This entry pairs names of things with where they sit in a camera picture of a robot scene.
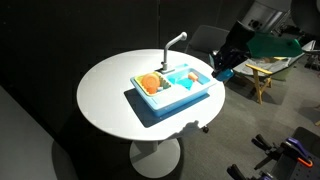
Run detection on black clamp tools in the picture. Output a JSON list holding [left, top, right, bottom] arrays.
[[227, 134, 320, 180]]

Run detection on blue toy sink basin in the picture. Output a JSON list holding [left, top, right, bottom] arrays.
[[130, 64, 217, 116]]

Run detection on wooden stool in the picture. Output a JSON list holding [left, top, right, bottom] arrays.
[[246, 64, 272, 104]]

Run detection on orange cup in sink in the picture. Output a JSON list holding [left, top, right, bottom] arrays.
[[188, 72, 199, 82]]

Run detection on yellow-green dish rack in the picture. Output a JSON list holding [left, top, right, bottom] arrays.
[[134, 71, 172, 96]]

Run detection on green board on wrist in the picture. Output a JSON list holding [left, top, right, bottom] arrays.
[[247, 33, 302, 58]]

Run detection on blue mug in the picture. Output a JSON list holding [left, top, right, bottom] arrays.
[[216, 69, 234, 81]]

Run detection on grey toy faucet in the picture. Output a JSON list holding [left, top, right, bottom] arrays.
[[155, 31, 188, 75]]

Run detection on round white table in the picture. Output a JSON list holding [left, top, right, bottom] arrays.
[[77, 49, 225, 178]]

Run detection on grey chair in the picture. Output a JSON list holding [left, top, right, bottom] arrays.
[[185, 25, 229, 64]]

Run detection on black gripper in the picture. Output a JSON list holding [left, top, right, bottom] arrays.
[[211, 21, 255, 78]]

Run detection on blue plate in sink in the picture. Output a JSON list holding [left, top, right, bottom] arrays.
[[177, 78, 194, 90]]

